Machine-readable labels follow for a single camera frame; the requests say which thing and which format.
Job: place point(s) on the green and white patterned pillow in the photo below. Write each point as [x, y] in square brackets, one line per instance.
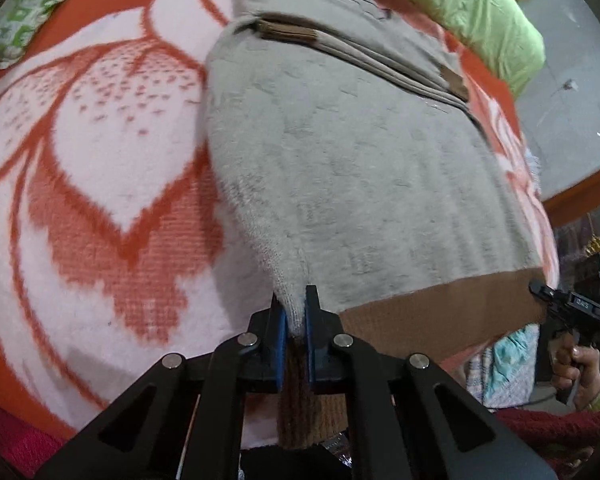
[25, 20]

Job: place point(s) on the small gold ornament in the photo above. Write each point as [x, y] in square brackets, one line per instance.
[596, 246]

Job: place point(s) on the orange and white floral blanket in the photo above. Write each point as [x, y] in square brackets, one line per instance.
[80, 160]

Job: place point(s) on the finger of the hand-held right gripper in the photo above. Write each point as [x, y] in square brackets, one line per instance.
[545, 292]

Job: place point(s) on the light green duvet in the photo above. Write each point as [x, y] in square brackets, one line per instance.
[470, 5]

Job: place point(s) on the light blue and white cloth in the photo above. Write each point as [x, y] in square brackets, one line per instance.
[510, 370]

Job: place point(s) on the dark red cloth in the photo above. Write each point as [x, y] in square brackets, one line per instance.
[545, 435]

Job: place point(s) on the person's right hand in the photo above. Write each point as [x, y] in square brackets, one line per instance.
[587, 375]

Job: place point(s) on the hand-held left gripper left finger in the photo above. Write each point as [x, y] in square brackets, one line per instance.
[280, 350]

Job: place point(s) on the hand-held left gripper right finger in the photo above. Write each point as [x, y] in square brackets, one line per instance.
[310, 350]

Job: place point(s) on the orange wooden ledge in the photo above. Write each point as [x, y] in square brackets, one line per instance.
[580, 195]

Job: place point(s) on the magenta bed sheet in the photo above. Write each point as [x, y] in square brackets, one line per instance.
[10, 435]

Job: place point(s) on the grey knit sweater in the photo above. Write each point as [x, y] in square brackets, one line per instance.
[355, 160]

